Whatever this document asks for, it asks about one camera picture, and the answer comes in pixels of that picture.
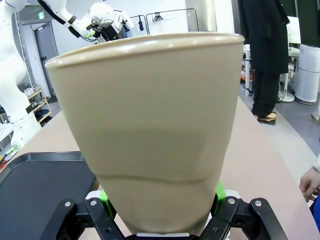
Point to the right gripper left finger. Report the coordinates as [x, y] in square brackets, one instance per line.
[82, 225]

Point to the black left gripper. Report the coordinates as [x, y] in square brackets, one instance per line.
[110, 31]

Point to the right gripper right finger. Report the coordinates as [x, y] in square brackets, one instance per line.
[245, 222]

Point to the brown plastic cup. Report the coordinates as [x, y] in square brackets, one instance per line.
[150, 112]

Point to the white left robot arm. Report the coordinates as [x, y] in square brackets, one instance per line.
[10, 75]

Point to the person's left hand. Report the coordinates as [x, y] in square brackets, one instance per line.
[310, 185]

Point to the grey door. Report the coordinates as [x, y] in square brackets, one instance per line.
[46, 40]

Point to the green exit sign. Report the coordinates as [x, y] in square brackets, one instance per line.
[41, 15]

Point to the black plastic tray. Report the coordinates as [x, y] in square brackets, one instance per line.
[37, 180]

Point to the person in blue shirt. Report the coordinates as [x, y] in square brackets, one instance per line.
[316, 210]

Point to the black clothes rack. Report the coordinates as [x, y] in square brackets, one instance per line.
[175, 11]

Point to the wooden shoe rack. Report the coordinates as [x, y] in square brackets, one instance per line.
[37, 94]

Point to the white standing fan base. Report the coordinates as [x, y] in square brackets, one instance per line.
[287, 97]

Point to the white air purifier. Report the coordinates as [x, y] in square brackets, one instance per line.
[306, 75]

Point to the person in black coat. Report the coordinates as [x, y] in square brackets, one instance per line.
[265, 37]

